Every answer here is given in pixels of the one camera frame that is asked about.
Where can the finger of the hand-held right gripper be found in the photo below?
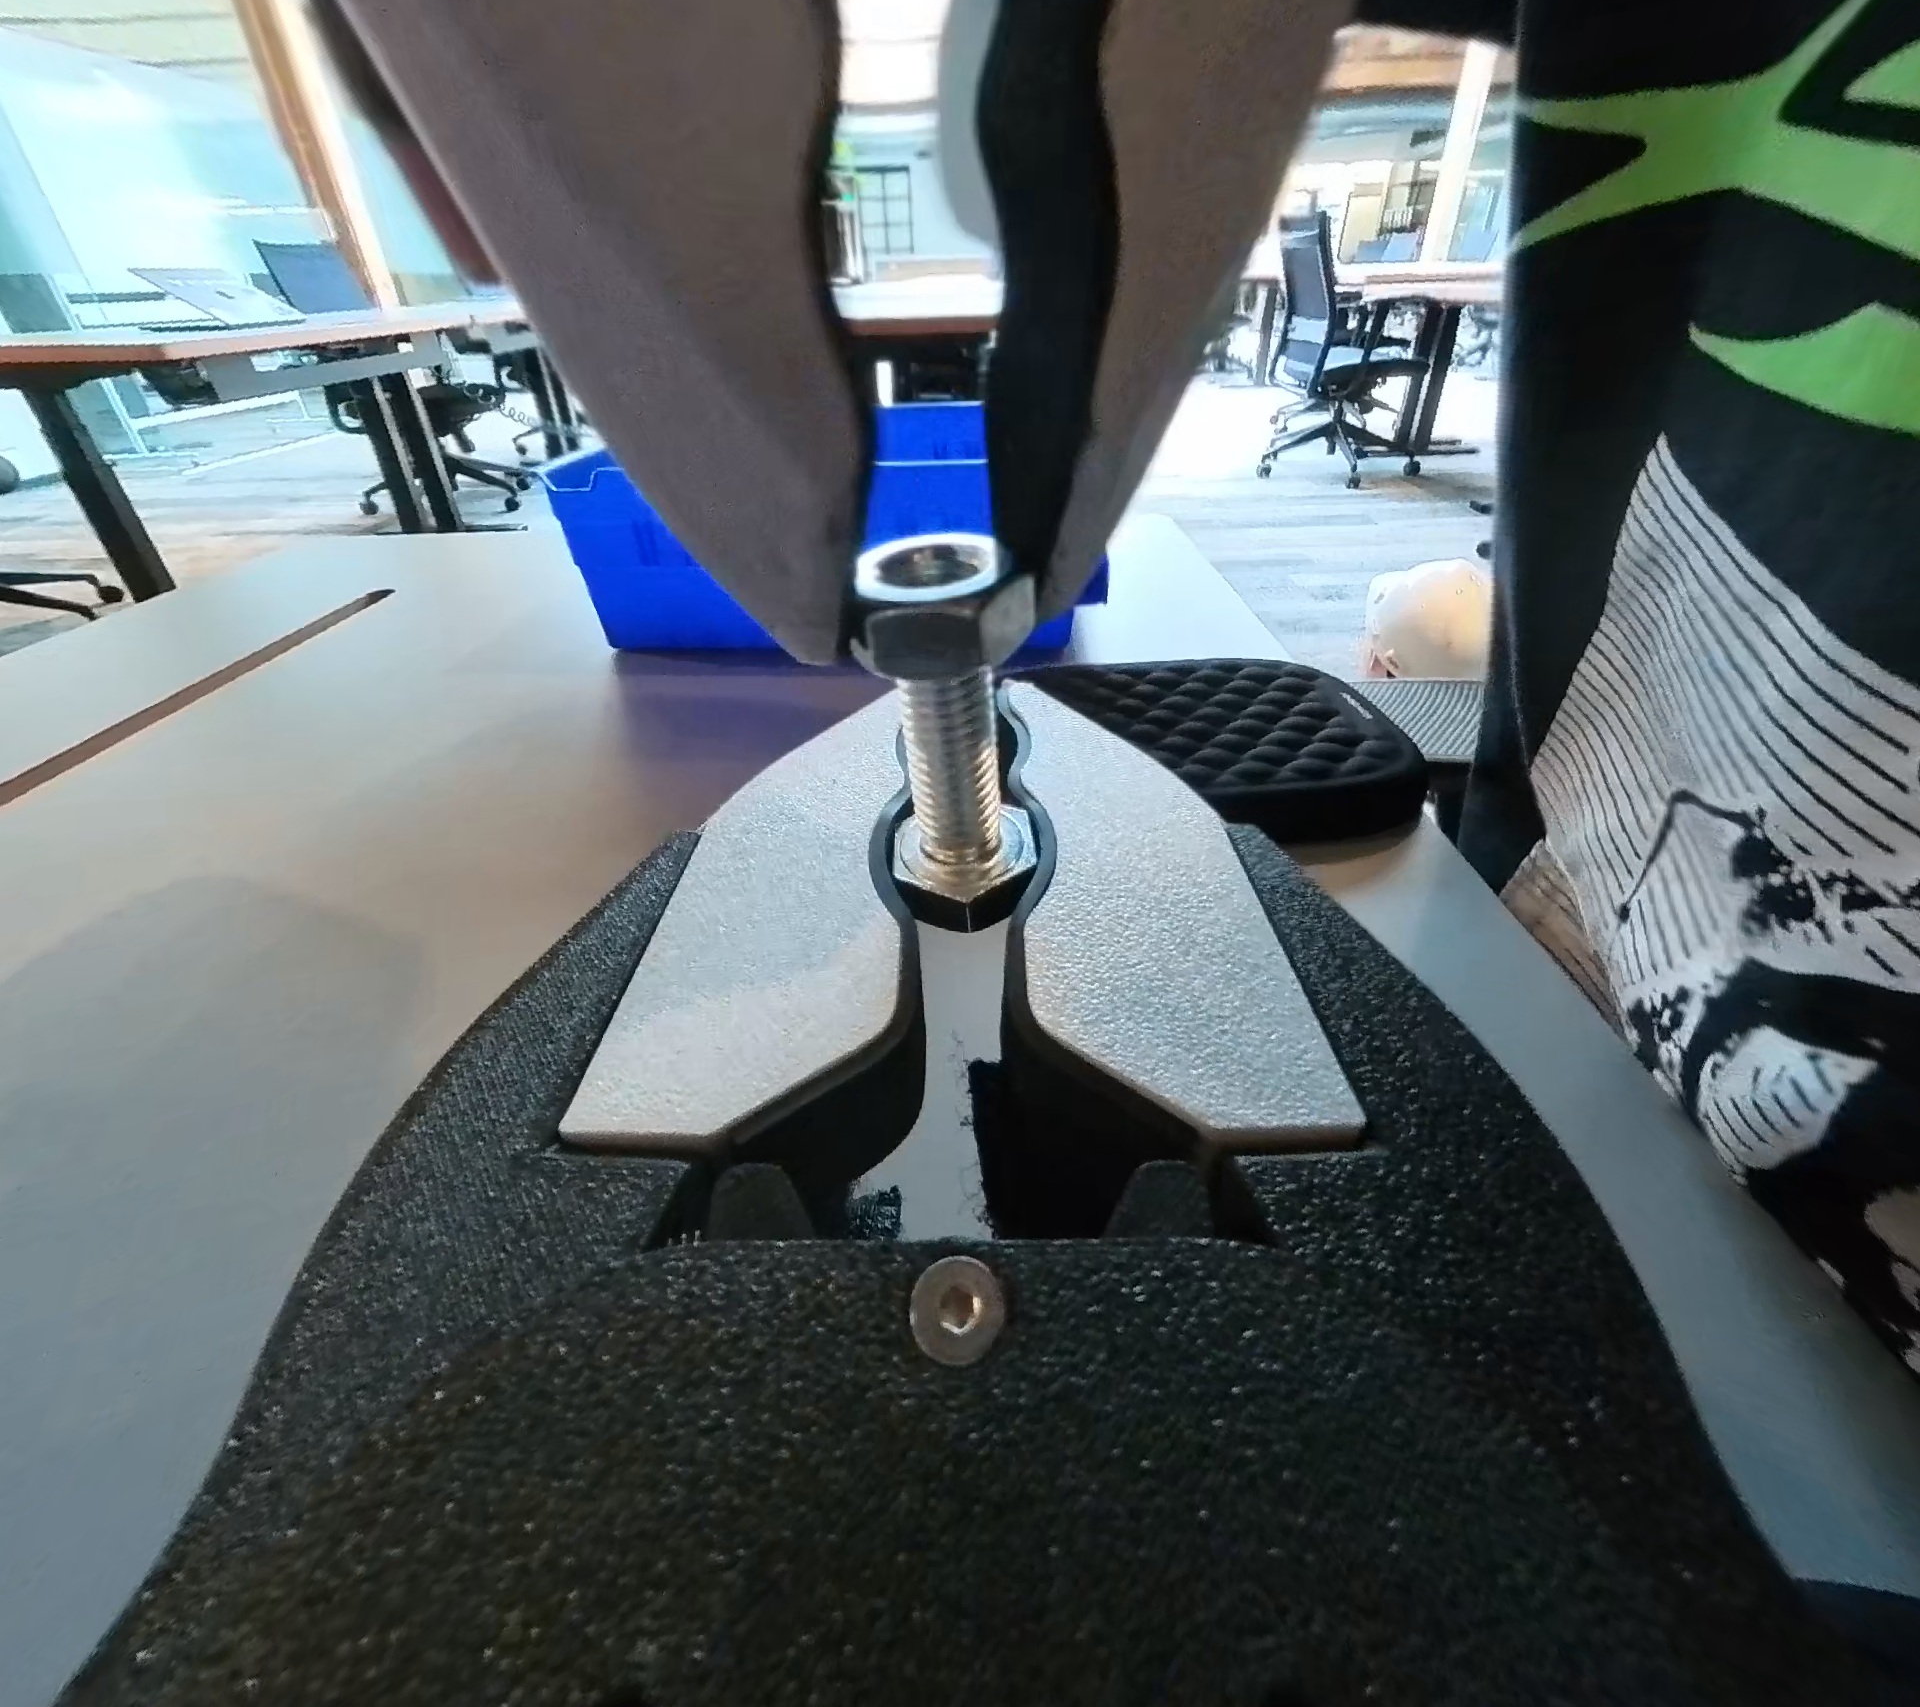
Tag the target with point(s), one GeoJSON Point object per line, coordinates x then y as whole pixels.
{"type": "Point", "coordinates": [600, 86]}
{"type": "Point", "coordinates": [1200, 86]}

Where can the black swivel office chair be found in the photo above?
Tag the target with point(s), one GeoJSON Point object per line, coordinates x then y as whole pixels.
{"type": "Point", "coordinates": [61, 586]}
{"type": "Point", "coordinates": [308, 274]}

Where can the steel hex bolt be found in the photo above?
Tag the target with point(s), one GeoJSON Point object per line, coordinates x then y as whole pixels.
{"type": "Point", "coordinates": [942, 732]}

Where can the pale rounded object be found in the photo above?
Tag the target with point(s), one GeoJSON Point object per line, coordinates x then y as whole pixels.
{"type": "Point", "coordinates": [1424, 612]}

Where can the black mesh swivel chair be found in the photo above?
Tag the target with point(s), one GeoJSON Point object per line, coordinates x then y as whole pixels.
{"type": "Point", "coordinates": [1305, 282]}

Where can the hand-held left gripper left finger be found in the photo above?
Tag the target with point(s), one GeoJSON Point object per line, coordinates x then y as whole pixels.
{"type": "Point", "coordinates": [750, 972]}

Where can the grey open laptop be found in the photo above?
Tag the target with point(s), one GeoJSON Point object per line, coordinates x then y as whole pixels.
{"type": "Point", "coordinates": [224, 300]}

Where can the blue plastic bin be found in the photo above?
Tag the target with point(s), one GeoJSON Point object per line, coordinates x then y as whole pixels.
{"type": "Point", "coordinates": [930, 432]}
{"type": "Point", "coordinates": [644, 582]}

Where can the person's black mesh chair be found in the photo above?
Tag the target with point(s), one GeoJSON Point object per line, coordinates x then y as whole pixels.
{"type": "Point", "coordinates": [1424, 718]}

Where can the black padded chair armrest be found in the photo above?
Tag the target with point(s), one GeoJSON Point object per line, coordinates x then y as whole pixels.
{"type": "Point", "coordinates": [1231, 748]}

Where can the long wooden office desk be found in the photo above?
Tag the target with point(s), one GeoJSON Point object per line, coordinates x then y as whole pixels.
{"type": "Point", "coordinates": [224, 338]}

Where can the person's printed black shirt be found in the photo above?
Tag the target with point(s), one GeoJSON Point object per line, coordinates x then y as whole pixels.
{"type": "Point", "coordinates": [1651, 312]}

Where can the steel hex nut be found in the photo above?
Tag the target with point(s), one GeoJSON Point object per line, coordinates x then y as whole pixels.
{"type": "Point", "coordinates": [919, 878]}

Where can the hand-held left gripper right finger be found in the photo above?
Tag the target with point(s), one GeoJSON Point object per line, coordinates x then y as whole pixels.
{"type": "Point", "coordinates": [1184, 972]}

